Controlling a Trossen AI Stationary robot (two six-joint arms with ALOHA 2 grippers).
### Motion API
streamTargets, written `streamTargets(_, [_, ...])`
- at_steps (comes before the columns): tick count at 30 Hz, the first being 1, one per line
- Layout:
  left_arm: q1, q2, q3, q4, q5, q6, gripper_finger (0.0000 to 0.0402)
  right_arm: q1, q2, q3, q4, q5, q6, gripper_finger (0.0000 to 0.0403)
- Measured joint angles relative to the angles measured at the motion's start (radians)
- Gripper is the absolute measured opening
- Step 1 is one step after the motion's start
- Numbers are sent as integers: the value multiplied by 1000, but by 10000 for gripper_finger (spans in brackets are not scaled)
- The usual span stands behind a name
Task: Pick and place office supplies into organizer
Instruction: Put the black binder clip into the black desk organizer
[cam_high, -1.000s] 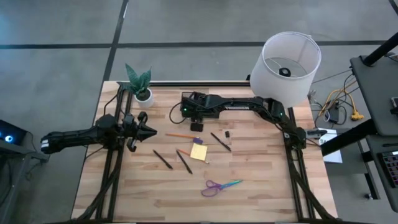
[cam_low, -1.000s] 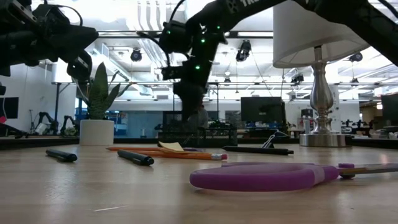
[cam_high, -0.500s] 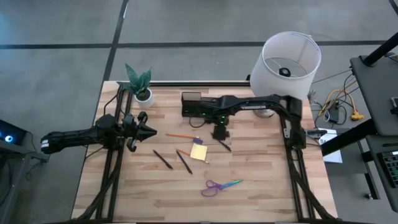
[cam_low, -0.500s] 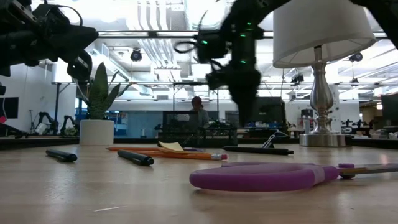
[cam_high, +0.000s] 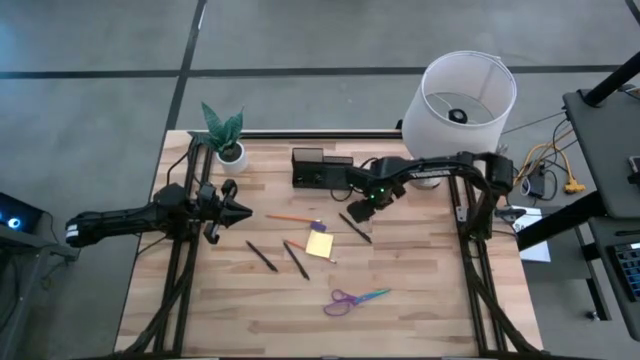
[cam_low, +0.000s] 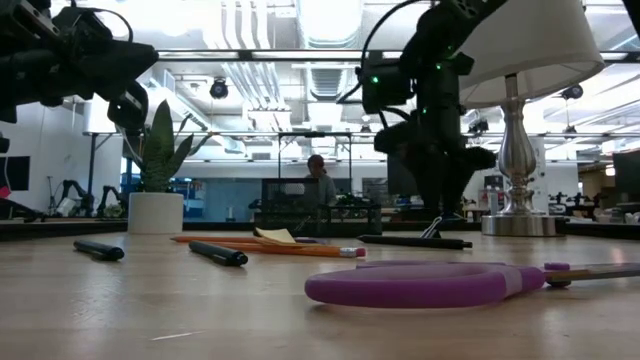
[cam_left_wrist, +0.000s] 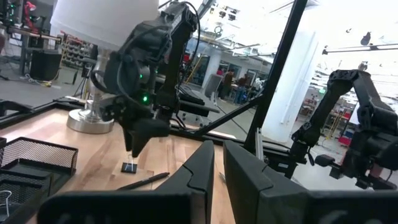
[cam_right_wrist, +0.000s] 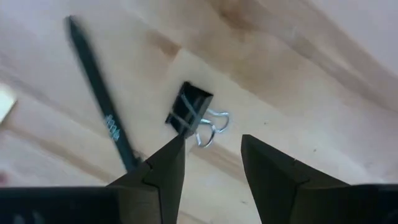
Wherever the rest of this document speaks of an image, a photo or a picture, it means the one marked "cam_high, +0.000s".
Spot white paper sheet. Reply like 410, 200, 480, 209
509, 205, 553, 264

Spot black diagonal stand leg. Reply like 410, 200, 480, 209
514, 191, 609, 252

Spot grey side table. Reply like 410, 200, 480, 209
562, 87, 640, 221

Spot black keyboard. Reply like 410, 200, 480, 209
606, 241, 640, 303

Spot black stand pole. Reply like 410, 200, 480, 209
582, 52, 640, 109

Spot dark grey desk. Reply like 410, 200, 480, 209
587, 214, 640, 341

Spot white shade silver table lamp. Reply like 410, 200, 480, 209
401, 49, 519, 190

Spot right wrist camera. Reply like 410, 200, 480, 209
346, 198, 377, 224

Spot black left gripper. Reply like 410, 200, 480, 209
198, 198, 254, 246

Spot purple handled scissors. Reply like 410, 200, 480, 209
323, 287, 392, 318

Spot grey metal stand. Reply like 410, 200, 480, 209
0, 224, 81, 360

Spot yellow sticky note pad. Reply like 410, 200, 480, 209
305, 229, 335, 260

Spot black power adapter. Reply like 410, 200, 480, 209
527, 168, 549, 200

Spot small black controller box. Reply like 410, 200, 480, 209
492, 206, 528, 225

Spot black pen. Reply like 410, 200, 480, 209
282, 240, 311, 281
245, 240, 279, 273
338, 212, 374, 245

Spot black computer with blue light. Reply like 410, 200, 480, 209
0, 192, 45, 235

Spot yellow cable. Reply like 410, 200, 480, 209
513, 142, 587, 195

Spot black mesh desk organizer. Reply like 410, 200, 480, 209
291, 147, 356, 191

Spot green plant in white pot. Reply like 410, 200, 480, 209
188, 101, 250, 175

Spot black table edge rail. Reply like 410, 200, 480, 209
187, 129, 404, 141

